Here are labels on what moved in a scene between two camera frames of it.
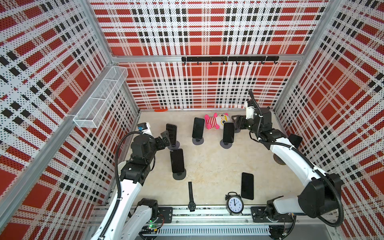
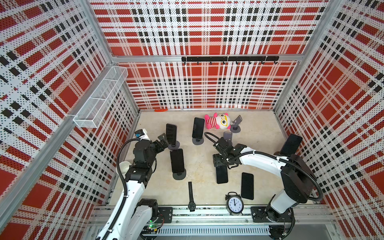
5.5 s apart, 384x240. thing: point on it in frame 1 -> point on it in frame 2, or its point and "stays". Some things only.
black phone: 172,130 stays
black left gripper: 162,145 stays
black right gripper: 243,121 -> 216,160
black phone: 228,132 -> 222,174
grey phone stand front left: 179,176 stays
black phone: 247,186 stays
